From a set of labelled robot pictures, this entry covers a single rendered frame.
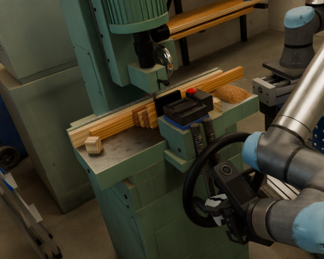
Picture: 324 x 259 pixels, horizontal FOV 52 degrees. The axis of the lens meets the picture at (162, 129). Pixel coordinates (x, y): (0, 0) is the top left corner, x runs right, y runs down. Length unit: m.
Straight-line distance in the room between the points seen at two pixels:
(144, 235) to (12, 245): 1.28
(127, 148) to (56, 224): 1.33
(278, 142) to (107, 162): 0.48
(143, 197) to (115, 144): 0.18
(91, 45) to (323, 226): 0.90
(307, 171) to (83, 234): 1.65
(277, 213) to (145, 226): 0.59
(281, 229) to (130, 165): 0.50
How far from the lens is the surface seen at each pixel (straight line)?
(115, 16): 0.97
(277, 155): 0.65
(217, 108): 1.08
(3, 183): 1.70
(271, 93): 1.53
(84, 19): 1.16
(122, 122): 1.07
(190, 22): 3.57
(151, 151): 0.97
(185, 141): 0.89
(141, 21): 0.95
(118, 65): 1.12
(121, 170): 0.95
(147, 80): 1.03
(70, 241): 2.10
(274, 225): 0.60
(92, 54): 1.18
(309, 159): 0.64
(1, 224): 2.47
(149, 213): 1.08
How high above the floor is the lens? 1.42
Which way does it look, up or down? 30 degrees down
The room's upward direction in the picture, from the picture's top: 11 degrees counter-clockwise
